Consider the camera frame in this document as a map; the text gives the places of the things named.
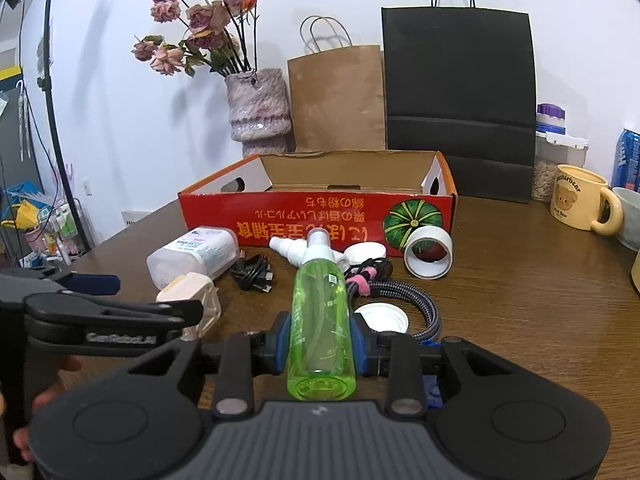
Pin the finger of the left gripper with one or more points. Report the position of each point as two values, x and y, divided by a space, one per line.
81 312
88 283

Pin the pink ceramic vase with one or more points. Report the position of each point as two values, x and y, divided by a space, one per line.
259 112

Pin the grey ceramic cup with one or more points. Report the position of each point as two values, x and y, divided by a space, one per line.
629 232

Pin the clear jar of nuts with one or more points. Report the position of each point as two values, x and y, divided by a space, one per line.
552 150

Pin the white round charger puck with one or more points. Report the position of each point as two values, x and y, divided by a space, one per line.
384 317

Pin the brown paper bag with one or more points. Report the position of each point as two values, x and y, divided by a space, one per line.
337 90

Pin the cream power adapter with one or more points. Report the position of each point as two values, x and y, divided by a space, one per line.
196 287

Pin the black paper bag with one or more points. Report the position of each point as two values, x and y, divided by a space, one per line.
461 80

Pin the blue drink can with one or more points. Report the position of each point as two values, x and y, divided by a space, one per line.
627 161

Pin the cream thermos jug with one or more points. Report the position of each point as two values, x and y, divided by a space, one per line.
635 273

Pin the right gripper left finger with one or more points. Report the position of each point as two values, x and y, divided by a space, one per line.
158 409

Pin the black tripod stand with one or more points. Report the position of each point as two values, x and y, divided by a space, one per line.
84 245

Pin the yellow bear mug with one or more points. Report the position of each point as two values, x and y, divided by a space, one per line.
582 200

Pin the person's left hand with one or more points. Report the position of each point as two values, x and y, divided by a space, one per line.
40 399

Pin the dried pink rose bouquet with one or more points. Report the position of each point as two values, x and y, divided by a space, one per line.
216 33

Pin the white tape roll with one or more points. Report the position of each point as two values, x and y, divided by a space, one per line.
429 253

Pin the white spray bottle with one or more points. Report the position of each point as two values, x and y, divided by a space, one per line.
293 249

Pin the blue bottle cap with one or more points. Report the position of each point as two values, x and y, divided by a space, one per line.
431 387

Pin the red cardboard box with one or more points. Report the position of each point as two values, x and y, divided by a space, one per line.
357 196

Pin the white round lid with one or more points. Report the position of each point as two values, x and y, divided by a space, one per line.
360 252

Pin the purple lidded container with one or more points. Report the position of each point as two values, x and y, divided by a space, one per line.
550 118

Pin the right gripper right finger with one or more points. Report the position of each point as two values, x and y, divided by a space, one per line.
495 412

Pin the green spray bottle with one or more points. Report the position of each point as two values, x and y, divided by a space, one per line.
320 364

